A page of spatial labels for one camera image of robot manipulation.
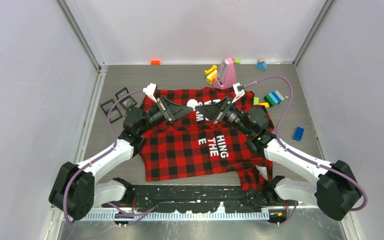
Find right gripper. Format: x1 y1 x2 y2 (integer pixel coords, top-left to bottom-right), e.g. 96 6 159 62
195 96 253 138

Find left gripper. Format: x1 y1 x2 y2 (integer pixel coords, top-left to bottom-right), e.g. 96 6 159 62
138 96 193 135

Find red black plaid shirt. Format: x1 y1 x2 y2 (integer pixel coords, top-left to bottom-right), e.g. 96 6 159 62
138 86 275 191

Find black display box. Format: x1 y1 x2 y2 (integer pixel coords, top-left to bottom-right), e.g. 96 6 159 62
115 87 138 111
99 99 123 124

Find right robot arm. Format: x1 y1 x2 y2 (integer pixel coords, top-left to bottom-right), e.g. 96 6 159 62
195 97 368 221

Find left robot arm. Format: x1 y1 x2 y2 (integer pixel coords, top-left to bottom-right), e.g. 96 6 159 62
48 96 195 224

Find yellow toy blocks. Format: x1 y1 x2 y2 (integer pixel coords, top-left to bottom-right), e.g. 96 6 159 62
204 65 218 85

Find pink metronome box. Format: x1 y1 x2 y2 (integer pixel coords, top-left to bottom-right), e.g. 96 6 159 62
212 57 237 90

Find orange block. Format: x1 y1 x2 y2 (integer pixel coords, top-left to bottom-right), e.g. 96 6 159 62
150 59 161 65

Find stacked colourful bricks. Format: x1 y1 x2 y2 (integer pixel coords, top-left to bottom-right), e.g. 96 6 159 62
264 90 285 108

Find blue wooden block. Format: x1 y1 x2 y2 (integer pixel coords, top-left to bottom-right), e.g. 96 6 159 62
255 58 268 71

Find blue lego brick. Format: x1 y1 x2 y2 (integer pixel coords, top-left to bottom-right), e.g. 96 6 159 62
292 126 305 142

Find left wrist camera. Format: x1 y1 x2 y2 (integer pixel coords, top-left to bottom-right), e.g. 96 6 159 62
142 83 157 103

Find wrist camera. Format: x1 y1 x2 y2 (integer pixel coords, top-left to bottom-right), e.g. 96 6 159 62
231 82 245 104
142 83 157 103

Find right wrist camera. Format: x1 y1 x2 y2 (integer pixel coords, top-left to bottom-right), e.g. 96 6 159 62
231 82 245 104

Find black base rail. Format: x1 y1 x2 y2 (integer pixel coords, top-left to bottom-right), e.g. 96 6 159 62
113 185 297 214

